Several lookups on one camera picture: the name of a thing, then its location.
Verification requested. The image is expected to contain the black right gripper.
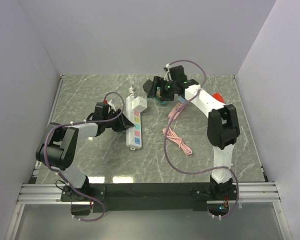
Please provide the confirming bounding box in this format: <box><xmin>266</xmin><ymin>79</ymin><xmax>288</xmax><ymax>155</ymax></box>
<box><xmin>146</xmin><ymin>76</ymin><xmax>177</xmax><ymax>102</ymax></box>

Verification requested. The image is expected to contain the red cube socket adapter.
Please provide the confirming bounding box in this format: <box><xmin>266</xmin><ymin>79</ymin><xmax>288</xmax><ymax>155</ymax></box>
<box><xmin>212</xmin><ymin>92</ymin><xmax>225</xmax><ymax>103</ymax></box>

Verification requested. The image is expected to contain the black cube socket adapter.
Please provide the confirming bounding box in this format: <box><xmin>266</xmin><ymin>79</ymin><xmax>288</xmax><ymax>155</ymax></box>
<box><xmin>142</xmin><ymin>79</ymin><xmax>156</xmax><ymax>98</ymax></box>

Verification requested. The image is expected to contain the dark green cube adapter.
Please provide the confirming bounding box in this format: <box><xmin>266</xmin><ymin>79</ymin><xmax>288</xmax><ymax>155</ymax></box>
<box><xmin>156</xmin><ymin>87</ymin><xmax>162</xmax><ymax>98</ymax></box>

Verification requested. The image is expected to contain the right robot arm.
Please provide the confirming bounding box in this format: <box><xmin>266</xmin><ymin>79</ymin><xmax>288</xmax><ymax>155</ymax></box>
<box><xmin>142</xmin><ymin>64</ymin><xmax>240</xmax><ymax>200</ymax></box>

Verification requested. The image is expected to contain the white power strip cable plug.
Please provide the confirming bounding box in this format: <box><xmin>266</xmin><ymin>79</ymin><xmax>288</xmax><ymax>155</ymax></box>
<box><xmin>128</xmin><ymin>86</ymin><xmax>136</xmax><ymax>98</ymax></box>

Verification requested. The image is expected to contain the pink coiled cable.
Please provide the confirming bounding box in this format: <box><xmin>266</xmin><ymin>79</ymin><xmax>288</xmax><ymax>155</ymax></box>
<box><xmin>162</xmin><ymin>127</ymin><xmax>193</xmax><ymax>157</ymax></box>

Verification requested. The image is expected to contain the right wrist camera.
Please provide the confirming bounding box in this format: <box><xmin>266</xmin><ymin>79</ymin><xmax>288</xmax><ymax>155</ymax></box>
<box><xmin>169</xmin><ymin>65</ymin><xmax>188</xmax><ymax>82</ymax></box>

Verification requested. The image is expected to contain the pink power strip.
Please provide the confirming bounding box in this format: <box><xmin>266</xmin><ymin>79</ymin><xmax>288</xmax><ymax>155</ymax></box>
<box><xmin>168</xmin><ymin>96</ymin><xmax>186</xmax><ymax>121</ymax></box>

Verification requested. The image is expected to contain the aluminium rail frame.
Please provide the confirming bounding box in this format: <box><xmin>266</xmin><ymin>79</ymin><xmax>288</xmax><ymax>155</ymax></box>
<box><xmin>16</xmin><ymin>74</ymin><xmax>282</xmax><ymax>205</ymax></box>

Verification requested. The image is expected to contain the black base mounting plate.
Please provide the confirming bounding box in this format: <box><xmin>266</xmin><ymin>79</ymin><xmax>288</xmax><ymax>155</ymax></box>
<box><xmin>60</xmin><ymin>182</ymin><xmax>239</xmax><ymax>216</ymax></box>

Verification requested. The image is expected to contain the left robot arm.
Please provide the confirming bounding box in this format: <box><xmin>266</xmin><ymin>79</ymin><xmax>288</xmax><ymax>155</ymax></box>
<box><xmin>35</xmin><ymin>105</ymin><xmax>135</xmax><ymax>201</ymax></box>

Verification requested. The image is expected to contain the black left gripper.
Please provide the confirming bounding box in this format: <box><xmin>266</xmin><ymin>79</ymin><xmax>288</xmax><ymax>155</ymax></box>
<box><xmin>103</xmin><ymin>108</ymin><xmax>134</xmax><ymax>133</ymax></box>

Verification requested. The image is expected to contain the white power strip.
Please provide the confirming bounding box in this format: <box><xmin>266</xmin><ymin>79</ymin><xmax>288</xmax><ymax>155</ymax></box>
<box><xmin>126</xmin><ymin>96</ymin><xmax>142</xmax><ymax>151</ymax></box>

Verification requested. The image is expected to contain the teal triangular power strip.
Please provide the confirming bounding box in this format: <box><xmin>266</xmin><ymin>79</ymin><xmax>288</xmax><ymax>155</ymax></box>
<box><xmin>154</xmin><ymin>96</ymin><xmax>170</xmax><ymax>105</ymax></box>

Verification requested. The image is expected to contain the white cube socket adapter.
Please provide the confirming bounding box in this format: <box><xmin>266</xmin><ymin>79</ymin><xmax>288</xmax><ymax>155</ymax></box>
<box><xmin>131</xmin><ymin>96</ymin><xmax>148</xmax><ymax>113</ymax></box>

